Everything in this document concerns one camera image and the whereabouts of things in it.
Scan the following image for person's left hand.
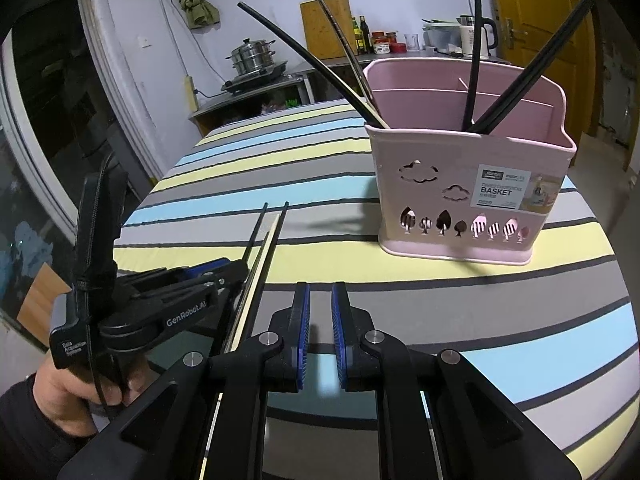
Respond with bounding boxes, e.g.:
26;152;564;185
32;352;155;438

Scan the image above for pink plastic utensil basket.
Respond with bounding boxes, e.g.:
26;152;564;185
364;58;577;264

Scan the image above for black induction cooker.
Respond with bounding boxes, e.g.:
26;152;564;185
221;61;286;94

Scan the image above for striped tablecloth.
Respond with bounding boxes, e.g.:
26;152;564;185
115;102;639;479

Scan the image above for low steel side shelf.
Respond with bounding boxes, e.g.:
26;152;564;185
189;76;314;136

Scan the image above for stainless steel steamer pot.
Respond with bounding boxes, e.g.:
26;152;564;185
228;38;274;76

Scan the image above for wooden cutting board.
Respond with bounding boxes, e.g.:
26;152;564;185
299;0;357;60

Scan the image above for red lidded jar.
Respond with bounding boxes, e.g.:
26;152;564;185
371;30;397;54

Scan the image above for dark oil bottle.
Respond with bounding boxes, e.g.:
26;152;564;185
359;15;373;54

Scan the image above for clear plastic container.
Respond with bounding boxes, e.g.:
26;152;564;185
423;20;462;54

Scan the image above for white electric kettle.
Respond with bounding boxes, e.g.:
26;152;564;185
457;14;499;58

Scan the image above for yellow wooden door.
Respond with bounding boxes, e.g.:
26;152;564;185
487;0;599;137

